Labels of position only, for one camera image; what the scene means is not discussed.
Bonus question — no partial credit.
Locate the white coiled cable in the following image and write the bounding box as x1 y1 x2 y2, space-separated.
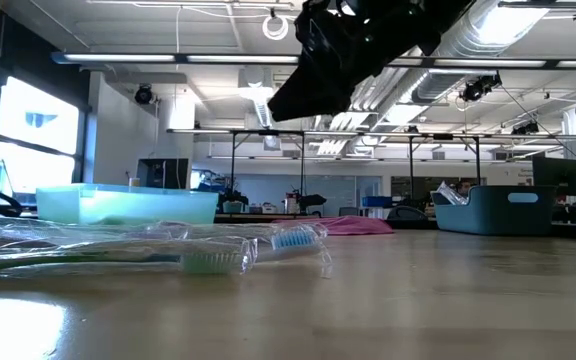
261 13 290 41

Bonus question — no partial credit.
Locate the black monitor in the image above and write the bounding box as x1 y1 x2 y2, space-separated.
136 158 190 190
532 157 576 197

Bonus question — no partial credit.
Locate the grey-blue plastic bin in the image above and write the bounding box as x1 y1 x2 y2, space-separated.
432 184 559 236

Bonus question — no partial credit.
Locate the green wrapped toothbrush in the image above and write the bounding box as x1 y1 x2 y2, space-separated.
0 234 259 276

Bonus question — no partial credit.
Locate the silver ventilation duct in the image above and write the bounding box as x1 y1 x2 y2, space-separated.
387 0 554 104

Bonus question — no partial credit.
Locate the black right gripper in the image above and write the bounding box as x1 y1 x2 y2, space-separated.
267 0 442 123

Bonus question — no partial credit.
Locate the blue wrapped toothbrush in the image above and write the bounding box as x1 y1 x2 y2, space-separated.
132 222 333 279

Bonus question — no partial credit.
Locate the black chair back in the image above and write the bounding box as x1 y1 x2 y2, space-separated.
386 205 430 225

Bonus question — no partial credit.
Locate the black background station frame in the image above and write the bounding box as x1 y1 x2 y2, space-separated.
166 128 482 211

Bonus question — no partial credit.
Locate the magenta cloth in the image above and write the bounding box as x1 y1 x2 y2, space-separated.
272 215 395 236

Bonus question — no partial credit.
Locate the light turquoise plastic bin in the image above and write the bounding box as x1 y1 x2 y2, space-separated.
36 183 220 226

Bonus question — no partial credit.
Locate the black ceiling-mounted camera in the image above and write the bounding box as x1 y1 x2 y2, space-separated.
134 83 154 106
459 73 503 104

